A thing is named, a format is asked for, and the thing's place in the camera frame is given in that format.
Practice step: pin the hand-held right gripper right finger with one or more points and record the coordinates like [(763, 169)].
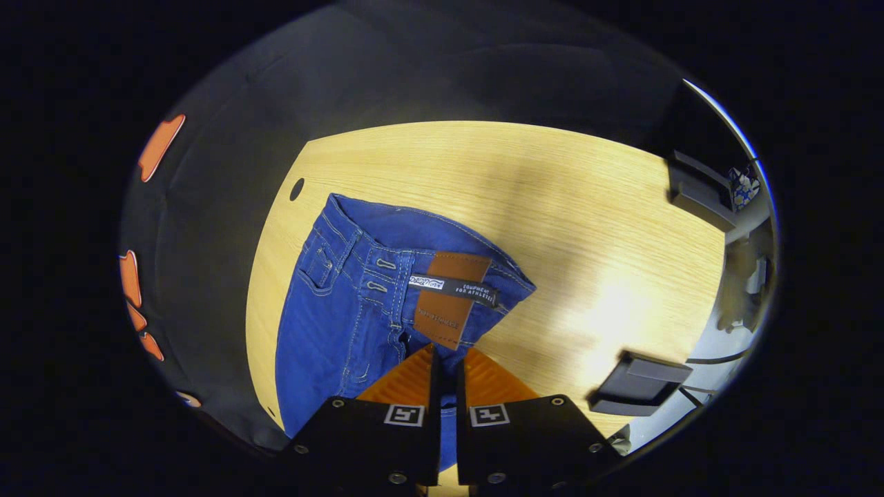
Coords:
[(525, 442)]

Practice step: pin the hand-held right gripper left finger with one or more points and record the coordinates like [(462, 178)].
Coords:
[(366, 442)]

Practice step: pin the blue denim jeans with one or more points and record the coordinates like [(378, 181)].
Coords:
[(324, 338)]

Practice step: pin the black flat block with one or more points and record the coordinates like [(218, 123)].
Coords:
[(639, 386)]

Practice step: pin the grey machine part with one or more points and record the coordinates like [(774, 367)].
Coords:
[(742, 283)]

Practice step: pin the black backdrop cloth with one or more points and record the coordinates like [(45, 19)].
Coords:
[(228, 207)]

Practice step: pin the blue white patterned object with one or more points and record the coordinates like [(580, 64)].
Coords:
[(744, 188)]

